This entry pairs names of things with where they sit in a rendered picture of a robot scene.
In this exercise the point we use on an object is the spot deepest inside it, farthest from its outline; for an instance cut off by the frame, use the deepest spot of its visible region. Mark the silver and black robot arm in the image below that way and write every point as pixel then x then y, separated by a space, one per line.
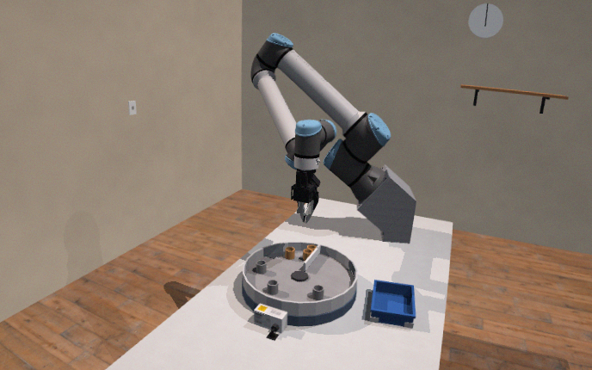
pixel 347 159

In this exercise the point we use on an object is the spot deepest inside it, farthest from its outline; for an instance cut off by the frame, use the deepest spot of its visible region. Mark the blue crate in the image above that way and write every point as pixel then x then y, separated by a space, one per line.
pixel 394 303

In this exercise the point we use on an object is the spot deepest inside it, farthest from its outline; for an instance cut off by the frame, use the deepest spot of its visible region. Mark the grey metal cylinder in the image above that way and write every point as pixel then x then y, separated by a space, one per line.
pixel 272 290
pixel 261 267
pixel 317 292

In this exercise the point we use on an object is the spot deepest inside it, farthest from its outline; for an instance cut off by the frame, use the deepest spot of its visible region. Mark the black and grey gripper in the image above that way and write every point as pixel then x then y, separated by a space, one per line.
pixel 305 191

